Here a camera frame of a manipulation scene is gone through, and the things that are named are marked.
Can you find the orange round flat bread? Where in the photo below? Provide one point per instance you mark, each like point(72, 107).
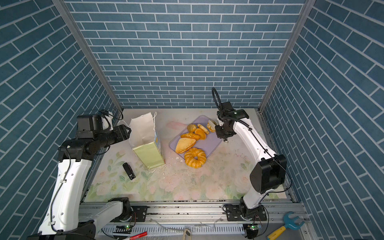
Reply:
point(200, 133)

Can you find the round brown bun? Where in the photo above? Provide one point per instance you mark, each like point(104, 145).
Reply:
point(191, 128)

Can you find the pale crumbly scone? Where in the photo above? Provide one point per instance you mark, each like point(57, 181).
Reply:
point(211, 127)

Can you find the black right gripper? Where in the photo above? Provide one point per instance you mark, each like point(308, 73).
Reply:
point(220, 134)

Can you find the blue yellow toy wrench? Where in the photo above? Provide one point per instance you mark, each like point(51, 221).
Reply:
point(289, 223)

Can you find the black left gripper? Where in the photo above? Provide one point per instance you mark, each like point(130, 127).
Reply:
point(121, 133)

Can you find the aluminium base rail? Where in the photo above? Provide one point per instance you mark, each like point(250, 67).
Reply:
point(210, 212)

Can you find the small croissant bread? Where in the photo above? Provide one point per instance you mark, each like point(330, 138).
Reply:
point(191, 136)

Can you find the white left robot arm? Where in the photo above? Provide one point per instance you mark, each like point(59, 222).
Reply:
point(62, 221)

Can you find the white paper gift bag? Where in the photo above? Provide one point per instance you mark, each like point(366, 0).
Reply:
point(145, 141)

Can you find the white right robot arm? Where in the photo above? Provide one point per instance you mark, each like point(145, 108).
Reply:
point(270, 169)

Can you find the red handled tool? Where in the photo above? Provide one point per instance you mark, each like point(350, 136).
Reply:
point(138, 236)

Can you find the ring shaped croissant bread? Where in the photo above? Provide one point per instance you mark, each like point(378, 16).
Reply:
point(195, 158)

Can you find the triangular toast bread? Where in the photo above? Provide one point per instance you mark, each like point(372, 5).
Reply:
point(184, 144)

